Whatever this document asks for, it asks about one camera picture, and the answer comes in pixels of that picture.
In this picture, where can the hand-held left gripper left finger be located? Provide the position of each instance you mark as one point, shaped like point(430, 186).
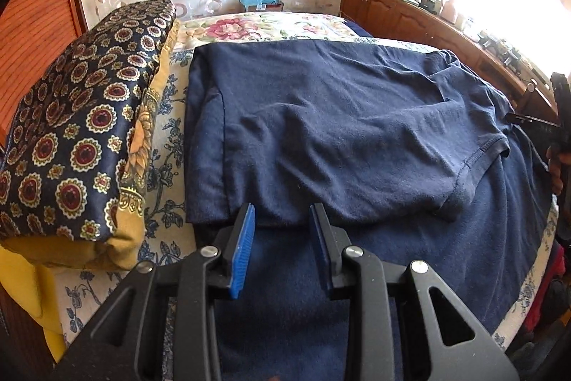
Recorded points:
point(243, 251)

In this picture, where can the low wooden cabinet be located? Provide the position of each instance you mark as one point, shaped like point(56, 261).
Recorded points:
point(401, 19)

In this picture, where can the navy blue t-shirt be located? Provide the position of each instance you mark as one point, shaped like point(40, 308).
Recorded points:
point(290, 318)

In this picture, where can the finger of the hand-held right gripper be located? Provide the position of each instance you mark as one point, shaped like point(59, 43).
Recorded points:
point(531, 87)
point(531, 121)

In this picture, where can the person's right hand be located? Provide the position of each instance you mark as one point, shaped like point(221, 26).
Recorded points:
point(558, 173)

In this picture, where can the navy printed T-shirt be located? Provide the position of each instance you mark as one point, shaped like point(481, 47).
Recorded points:
point(334, 117)

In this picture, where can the white bottle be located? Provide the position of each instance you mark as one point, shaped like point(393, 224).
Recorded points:
point(448, 6)

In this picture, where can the wooden slatted wardrobe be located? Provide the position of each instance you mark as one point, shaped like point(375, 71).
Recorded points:
point(40, 28)

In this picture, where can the blue floral bed sheet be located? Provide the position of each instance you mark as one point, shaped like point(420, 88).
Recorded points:
point(169, 166)

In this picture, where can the blue tissue box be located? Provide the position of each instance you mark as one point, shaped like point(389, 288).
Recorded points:
point(261, 1)

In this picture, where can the yellow cloth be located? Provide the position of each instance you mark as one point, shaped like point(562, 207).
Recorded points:
point(26, 274)

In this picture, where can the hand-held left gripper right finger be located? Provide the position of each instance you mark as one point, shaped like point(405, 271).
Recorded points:
point(319, 251)

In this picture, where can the red cloth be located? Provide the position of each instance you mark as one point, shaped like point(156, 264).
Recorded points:
point(548, 296)

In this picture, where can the navy patterned pillow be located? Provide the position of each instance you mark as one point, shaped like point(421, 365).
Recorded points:
point(80, 117)

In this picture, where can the floral quilt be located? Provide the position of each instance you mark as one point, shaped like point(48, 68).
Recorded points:
point(250, 28)

